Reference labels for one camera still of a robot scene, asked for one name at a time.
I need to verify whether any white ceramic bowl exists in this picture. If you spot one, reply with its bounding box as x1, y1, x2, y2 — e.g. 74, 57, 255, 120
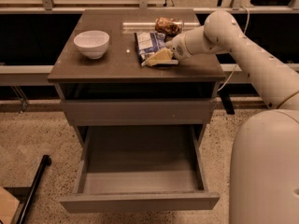
74, 30, 109, 59

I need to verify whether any grey drawer cabinet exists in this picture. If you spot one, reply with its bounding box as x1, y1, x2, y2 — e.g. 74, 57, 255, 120
48, 9, 224, 143

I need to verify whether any open grey middle drawer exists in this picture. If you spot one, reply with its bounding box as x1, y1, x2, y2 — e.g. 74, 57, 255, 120
60, 125, 220, 213

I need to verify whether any black metal bar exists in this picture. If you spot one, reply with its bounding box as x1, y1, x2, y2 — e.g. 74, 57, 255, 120
16, 155, 51, 224

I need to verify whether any black table leg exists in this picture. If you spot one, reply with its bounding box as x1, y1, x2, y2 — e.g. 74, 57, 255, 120
219, 89, 235, 115

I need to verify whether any closed grey top drawer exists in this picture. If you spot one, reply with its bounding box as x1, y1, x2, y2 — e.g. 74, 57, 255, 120
61, 99, 216, 126

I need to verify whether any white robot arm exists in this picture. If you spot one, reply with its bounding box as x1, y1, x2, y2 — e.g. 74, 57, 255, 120
166, 10, 299, 224

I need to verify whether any wooden board corner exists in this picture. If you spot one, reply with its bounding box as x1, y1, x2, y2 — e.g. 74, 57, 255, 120
0, 187, 20, 224

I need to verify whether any blue chip bag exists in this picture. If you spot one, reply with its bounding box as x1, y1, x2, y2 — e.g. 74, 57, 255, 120
135, 32, 178, 66

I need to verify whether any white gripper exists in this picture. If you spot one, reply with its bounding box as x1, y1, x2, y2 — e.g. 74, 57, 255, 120
144, 34, 195, 66

